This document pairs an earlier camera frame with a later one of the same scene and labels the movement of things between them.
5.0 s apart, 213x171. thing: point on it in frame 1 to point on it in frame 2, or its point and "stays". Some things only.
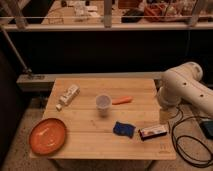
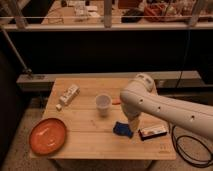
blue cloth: [125, 129] stays
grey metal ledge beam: [42, 81] stays
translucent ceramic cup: [103, 102] stays
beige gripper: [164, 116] to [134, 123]
